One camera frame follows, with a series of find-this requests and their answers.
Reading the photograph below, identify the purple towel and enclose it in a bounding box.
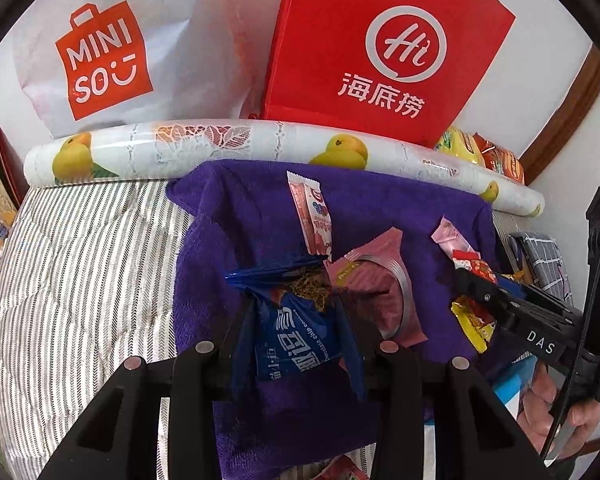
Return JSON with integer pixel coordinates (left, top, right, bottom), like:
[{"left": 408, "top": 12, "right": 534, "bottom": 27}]
[{"left": 165, "top": 159, "right": 506, "bottom": 480}]

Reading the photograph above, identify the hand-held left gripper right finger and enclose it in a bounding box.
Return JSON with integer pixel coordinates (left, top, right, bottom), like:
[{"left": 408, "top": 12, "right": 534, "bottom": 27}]
[{"left": 332, "top": 295, "right": 556, "bottom": 480}]

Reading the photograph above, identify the red yellow snack packet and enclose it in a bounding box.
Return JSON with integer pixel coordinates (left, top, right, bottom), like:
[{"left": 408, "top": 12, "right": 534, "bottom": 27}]
[{"left": 450, "top": 250, "right": 501, "bottom": 356}]

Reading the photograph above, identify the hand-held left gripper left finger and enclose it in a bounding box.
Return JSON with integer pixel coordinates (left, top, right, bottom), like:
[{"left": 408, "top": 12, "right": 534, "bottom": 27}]
[{"left": 37, "top": 285, "right": 261, "bottom": 480}]

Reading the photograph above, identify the person's right hand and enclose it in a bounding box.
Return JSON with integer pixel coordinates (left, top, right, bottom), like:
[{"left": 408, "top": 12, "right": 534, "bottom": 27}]
[{"left": 520, "top": 360, "right": 600, "bottom": 461}]

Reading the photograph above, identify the long pink snack packet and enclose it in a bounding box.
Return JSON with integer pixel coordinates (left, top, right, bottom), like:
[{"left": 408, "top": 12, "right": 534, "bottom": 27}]
[{"left": 286, "top": 170, "right": 335, "bottom": 261}]

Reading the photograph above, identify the red chips bag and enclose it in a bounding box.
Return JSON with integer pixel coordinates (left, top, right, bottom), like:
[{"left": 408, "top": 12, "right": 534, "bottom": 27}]
[{"left": 472, "top": 132, "right": 526, "bottom": 186}]

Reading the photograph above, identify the pink red snack packet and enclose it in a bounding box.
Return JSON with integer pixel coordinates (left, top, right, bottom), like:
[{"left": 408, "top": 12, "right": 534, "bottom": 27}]
[{"left": 315, "top": 455, "right": 376, "bottom": 480}]

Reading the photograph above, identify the blue cookie packet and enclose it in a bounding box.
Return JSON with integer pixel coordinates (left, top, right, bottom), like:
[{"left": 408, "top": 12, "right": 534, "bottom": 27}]
[{"left": 224, "top": 255, "right": 348, "bottom": 383}]

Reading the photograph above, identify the rolled fruit print tablecloth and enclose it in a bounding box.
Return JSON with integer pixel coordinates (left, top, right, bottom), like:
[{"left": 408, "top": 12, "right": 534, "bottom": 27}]
[{"left": 22, "top": 119, "right": 546, "bottom": 218}]

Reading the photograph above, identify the dark pink snack packet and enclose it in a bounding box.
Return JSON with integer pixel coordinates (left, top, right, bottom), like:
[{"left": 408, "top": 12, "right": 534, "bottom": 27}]
[{"left": 327, "top": 227, "right": 428, "bottom": 346}]

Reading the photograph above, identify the red paper bag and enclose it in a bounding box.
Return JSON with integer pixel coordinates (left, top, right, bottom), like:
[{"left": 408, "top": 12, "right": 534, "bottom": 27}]
[{"left": 247, "top": 0, "right": 517, "bottom": 151}]

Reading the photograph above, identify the light pink candy packet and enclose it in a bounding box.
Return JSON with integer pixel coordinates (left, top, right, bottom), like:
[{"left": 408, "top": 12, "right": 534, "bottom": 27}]
[{"left": 431, "top": 216, "right": 476, "bottom": 261}]

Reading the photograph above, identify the white plastic bag orange logo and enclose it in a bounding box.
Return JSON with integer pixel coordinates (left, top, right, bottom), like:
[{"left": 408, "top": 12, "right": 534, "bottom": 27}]
[{"left": 12, "top": 0, "right": 291, "bottom": 140}]

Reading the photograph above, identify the wooden door frame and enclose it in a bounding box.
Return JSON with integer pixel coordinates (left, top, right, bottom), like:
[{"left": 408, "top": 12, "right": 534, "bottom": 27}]
[{"left": 520, "top": 45, "right": 600, "bottom": 186}]

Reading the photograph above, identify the tan patterned box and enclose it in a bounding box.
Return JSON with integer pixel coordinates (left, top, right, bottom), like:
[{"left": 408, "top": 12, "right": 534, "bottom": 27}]
[{"left": 0, "top": 127, "right": 28, "bottom": 211}]

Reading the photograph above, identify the yellow chips bag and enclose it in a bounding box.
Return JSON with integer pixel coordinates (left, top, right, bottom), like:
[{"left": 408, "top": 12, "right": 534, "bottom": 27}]
[{"left": 432, "top": 126, "right": 486, "bottom": 168}]

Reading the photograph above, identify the blue white flat item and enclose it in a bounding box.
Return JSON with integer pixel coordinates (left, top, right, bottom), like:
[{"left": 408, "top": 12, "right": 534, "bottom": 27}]
[{"left": 495, "top": 367, "right": 526, "bottom": 403}]

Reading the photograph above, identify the grey checked cloth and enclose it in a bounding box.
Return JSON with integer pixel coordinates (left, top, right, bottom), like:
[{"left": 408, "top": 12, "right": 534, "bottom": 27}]
[{"left": 507, "top": 230, "right": 573, "bottom": 306}]

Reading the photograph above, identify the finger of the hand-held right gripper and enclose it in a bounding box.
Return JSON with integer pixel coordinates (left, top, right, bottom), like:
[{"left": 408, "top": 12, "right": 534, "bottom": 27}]
[
  {"left": 495, "top": 272, "right": 573, "bottom": 312},
  {"left": 454, "top": 269, "right": 527, "bottom": 333}
]

